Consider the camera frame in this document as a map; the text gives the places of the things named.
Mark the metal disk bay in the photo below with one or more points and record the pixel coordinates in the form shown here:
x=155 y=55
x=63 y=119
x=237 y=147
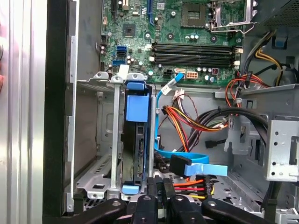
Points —
x=115 y=130

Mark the CPU socket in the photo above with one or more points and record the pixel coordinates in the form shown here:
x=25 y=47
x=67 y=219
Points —
x=194 y=15

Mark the green motherboard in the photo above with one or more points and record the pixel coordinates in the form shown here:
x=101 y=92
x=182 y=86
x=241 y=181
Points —
x=140 y=35

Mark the black open PC case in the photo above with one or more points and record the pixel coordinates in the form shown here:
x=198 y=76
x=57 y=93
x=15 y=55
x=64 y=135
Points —
x=56 y=116

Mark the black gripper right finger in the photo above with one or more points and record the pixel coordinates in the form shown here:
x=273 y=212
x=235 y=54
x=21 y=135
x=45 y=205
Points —
x=180 y=212

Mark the blue expansion slot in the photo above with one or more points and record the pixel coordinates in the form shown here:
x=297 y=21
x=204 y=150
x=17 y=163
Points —
x=150 y=12

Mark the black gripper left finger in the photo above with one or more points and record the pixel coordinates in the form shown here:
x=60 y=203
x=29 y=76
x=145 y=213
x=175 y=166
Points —
x=146 y=210

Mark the metal locking lever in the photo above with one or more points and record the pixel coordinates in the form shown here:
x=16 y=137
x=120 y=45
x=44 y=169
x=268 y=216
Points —
x=229 y=30

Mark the black RAM slot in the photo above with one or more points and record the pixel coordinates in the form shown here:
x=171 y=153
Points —
x=194 y=46
x=194 y=51
x=194 y=63
x=194 y=58

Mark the metal socket cover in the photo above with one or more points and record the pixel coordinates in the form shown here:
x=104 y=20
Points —
x=247 y=21

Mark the black expansion slot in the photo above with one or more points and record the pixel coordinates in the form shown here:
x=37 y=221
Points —
x=113 y=8

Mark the hard disk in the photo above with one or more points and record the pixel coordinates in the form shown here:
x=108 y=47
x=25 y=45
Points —
x=137 y=108

